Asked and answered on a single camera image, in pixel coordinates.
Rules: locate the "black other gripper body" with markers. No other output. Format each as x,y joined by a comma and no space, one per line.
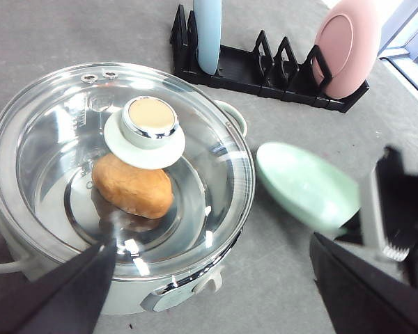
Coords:
390,213

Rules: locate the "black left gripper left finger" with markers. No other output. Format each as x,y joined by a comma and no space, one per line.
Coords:
67,299

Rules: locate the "brown potato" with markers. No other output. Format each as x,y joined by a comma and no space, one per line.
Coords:
144,192

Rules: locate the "green electric steamer pot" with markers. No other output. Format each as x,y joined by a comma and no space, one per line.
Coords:
145,295

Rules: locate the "glass steamer lid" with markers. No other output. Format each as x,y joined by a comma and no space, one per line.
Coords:
150,157

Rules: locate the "metal frame furniture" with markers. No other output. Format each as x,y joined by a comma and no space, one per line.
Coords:
400,36

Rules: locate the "blue plate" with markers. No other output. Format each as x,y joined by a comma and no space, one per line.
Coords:
207,29

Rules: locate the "pink plate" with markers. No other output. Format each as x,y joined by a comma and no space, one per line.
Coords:
348,42

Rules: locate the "black plate rack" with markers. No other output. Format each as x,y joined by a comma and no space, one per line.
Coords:
263,72

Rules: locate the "green plate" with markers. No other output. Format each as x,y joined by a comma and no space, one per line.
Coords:
317,194

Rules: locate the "white power cable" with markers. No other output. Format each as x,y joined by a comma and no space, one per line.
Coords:
11,267

